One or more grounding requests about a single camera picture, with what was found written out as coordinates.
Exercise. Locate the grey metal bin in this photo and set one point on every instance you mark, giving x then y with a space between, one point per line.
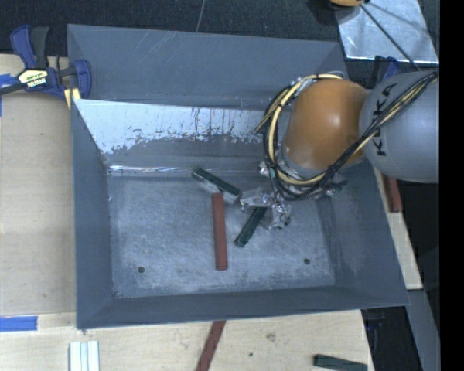
170 238

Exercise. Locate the red-brown flat block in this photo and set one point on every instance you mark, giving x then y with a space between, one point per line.
219 234
209 346
393 195

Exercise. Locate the dark green block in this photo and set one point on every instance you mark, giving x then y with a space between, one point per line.
338 363
212 180
246 233

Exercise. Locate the pale wood flat board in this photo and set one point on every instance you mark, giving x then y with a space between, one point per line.
35 207

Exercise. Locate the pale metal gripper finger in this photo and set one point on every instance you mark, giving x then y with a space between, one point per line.
251 198
279 219

